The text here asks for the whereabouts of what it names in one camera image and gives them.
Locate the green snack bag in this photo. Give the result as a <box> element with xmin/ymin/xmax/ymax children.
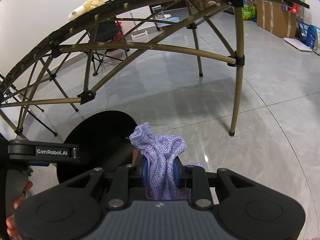
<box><xmin>242</xmin><ymin>4</ymin><xmax>256</xmax><ymax>21</ymax></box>

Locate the red bucket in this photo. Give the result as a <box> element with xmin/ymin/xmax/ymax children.
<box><xmin>111</xmin><ymin>21</ymin><xmax>123</xmax><ymax>42</ymax></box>

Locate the yellow white plush toy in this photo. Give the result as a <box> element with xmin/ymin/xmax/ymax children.
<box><xmin>68</xmin><ymin>0</ymin><xmax>104</xmax><ymax>21</ymax></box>

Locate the person's left hand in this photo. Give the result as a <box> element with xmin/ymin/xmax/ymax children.
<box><xmin>6</xmin><ymin>181</ymin><xmax>33</xmax><ymax>239</ymax></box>

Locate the large cardboard box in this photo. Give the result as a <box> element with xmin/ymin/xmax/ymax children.
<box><xmin>257</xmin><ymin>0</ymin><xmax>297</xmax><ymax>38</ymax></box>

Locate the tan folding slat table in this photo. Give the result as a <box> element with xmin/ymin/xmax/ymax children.
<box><xmin>1</xmin><ymin>0</ymin><xmax>301</xmax><ymax>136</ymax></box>

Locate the pet water feeder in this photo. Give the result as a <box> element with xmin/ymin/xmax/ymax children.
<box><xmin>151</xmin><ymin>5</ymin><xmax>180</xmax><ymax>31</ymax></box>

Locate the black folding chair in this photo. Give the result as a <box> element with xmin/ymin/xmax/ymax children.
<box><xmin>86</xmin><ymin>21</ymin><xmax>125</xmax><ymax>76</ymax></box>

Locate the purple knit pouch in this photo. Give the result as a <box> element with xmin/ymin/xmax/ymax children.
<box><xmin>129</xmin><ymin>122</ymin><xmax>191</xmax><ymax>201</ymax></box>

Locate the blue pet food bag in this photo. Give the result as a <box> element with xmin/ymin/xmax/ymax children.
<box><xmin>296</xmin><ymin>21</ymin><xmax>319</xmax><ymax>49</ymax></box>

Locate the white bathroom scale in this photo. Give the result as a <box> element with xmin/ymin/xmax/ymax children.
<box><xmin>283</xmin><ymin>37</ymin><xmax>312</xmax><ymax>52</ymax></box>

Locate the black round trash bin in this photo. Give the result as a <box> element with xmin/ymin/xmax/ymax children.
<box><xmin>56</xmin><ymin>111</ymin><xmax>137</xmax><ymax>184</ymax></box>

